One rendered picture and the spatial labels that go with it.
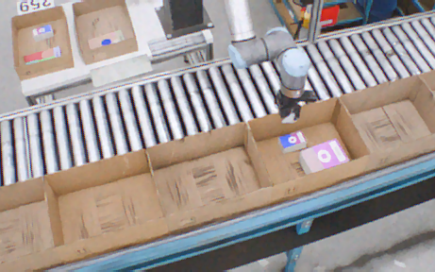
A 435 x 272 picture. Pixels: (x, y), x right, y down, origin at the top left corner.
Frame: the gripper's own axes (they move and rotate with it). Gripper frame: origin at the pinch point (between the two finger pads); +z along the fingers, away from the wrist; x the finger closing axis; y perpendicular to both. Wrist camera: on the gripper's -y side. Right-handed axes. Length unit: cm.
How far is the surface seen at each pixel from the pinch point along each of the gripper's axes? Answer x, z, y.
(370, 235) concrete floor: 28, 97, -48
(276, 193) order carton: 28.7, -0.5, 17.9
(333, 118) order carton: 1.5, 5.6, -18.7
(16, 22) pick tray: -115, 17, 109
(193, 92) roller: -43, 23, 30
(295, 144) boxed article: 9.1, 4.5, 1.7
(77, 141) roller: -33, 23, 87
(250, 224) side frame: 34.6, 6.5, 29.5
